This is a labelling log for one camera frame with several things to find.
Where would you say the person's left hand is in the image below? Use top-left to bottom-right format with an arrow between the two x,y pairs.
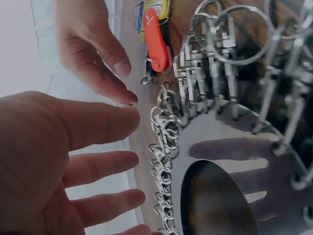
0,91 -> 159,235

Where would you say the person's right hand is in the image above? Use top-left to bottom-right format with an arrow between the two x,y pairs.
54,0 -> 139,106

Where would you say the orange plastic key tag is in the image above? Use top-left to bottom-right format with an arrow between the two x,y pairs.
144,8 -> 172,73

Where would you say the blue plastic key tag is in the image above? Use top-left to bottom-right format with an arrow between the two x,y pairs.
133,1 -> 145,34

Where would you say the yellow plastic key tag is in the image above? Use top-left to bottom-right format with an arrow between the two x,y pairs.
140,0 -> 171,43

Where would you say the row of silver snap hooks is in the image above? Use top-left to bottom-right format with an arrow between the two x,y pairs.
147,82 -> 187,235

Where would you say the pile of silver keyring clasps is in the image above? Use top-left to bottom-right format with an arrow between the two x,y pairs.
172,0 -> 313,191

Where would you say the round mirror metal plate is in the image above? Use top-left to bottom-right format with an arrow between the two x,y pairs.
168,97 -> 313,235

